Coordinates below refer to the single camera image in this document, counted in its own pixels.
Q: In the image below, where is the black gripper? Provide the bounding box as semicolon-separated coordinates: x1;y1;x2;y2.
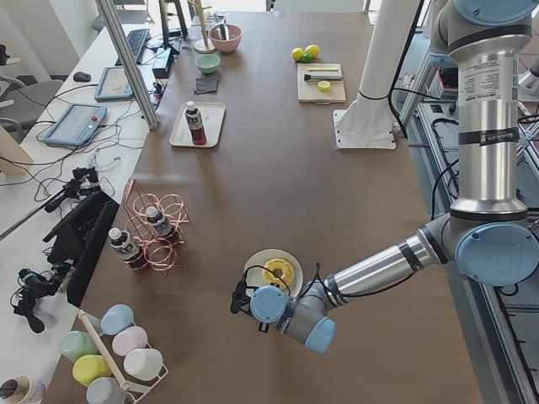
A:
230;280;255;314

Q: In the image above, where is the round white plate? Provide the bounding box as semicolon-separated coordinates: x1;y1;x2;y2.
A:
244;249;303;296

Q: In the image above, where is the glazed yellow donut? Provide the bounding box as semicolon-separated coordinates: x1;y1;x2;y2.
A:
262;258;295;289

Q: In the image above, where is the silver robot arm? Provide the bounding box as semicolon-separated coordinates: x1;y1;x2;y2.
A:
230;1;538;353

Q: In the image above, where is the cream rectangular tray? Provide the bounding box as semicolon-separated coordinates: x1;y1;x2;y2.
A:
169;101;226;148

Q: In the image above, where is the dark drink bottle on tray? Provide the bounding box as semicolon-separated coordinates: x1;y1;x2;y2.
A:
184;101;206;146

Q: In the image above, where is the dark bottle in rack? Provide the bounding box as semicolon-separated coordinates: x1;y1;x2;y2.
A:
145;205;175;241
109;227;147;272

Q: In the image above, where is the white cup on rack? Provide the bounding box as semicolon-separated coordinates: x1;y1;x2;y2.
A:
124;348;163;381

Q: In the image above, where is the pink cup on rack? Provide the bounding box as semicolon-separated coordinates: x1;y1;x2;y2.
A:
112;326;147;356

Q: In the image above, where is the blue cup on rack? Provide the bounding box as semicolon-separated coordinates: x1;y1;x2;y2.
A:
100;304;134;336

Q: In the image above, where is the grey cup on rack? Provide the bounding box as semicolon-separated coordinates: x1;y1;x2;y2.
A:
86;377;125;404

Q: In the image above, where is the yellow cup on rack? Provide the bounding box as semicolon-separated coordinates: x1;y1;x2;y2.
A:
72;354;112;387

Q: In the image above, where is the green cup on rack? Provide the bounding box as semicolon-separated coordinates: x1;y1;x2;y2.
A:
60;331;99;363

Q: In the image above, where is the grey folded cloth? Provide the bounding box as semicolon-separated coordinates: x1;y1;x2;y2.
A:
194;77;219;94

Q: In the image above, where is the wooden cutting board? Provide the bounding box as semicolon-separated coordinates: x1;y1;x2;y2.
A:
296;63;346;104

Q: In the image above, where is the half lemon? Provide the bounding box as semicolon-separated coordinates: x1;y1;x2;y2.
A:
317;81;331;93

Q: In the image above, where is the silver black-tipped knife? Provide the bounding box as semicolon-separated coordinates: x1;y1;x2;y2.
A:
303;73;343;82

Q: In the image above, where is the mint green bowl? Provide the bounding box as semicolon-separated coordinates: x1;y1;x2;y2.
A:
195;54;221;74

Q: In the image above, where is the yellow peeler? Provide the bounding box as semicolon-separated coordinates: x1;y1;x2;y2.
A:
307;66;339;72

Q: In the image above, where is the blue teach pendant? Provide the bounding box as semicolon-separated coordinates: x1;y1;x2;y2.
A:
43;104;107;146
94;66;134;102

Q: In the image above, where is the green lime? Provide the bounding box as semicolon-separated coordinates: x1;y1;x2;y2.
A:
300;53;313;63

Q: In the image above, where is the whole yellow lemon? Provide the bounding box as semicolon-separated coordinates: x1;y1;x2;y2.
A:
305;44;321;58
291;47;305;61

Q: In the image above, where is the wooden mug tree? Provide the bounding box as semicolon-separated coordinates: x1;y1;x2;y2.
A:
188;0;216;54

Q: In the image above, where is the pink bowl with ice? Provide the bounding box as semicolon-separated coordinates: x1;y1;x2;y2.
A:
208;24;243;53

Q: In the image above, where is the black computer mouse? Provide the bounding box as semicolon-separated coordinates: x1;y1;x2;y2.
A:
72;72;92;82

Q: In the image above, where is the black keyboard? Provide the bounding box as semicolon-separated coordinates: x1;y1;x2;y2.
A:
126;28;150;64

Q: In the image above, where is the copper wire bottle rack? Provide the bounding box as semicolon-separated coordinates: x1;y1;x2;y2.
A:
122;178;190;275

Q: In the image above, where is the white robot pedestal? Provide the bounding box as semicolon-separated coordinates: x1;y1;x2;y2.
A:
334;0;423;150

